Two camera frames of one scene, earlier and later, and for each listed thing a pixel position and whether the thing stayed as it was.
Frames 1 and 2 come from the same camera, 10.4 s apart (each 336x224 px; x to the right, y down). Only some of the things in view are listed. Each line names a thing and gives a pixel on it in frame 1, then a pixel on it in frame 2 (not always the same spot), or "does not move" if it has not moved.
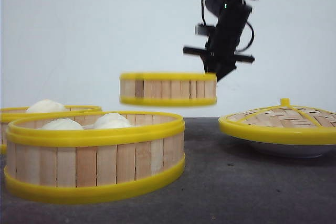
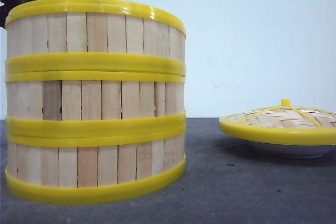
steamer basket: x=168 y=89 -> x=95 y=102
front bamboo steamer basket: x=93 y=156 does not move
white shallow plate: x=291 y=150 does not move
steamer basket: x=7 y=115 -> x=92 y=34
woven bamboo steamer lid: x=283 y=123 does not move
